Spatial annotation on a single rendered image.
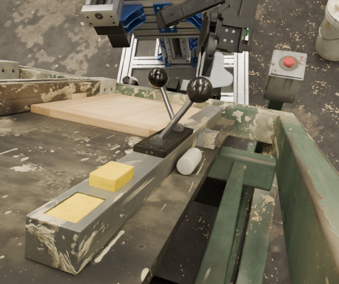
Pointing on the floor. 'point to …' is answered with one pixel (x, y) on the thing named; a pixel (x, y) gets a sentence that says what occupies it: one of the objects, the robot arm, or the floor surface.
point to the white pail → (338, 30)
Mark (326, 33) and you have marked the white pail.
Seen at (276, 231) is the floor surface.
